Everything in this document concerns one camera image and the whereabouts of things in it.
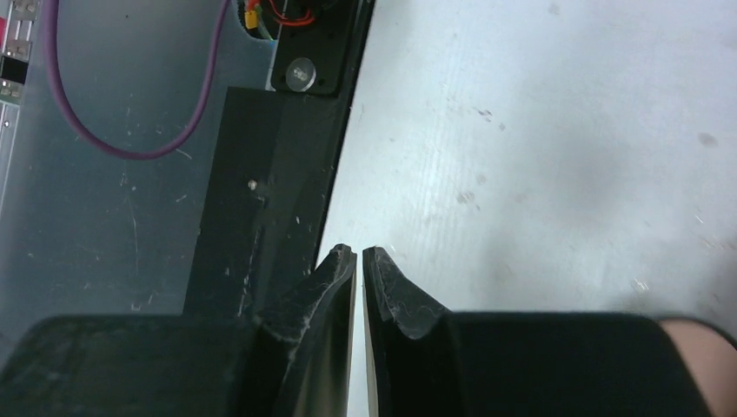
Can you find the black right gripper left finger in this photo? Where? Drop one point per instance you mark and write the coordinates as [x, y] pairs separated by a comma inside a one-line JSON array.
[[290, 358]]

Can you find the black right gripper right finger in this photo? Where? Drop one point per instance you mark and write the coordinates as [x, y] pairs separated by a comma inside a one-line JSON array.
[[426, 360]]

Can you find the pink hard-shell suitcase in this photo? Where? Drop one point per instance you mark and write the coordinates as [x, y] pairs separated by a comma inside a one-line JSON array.
[[710, 357]]

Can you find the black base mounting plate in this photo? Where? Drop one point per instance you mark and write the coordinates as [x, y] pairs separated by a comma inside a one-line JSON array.
[[274, 167]]

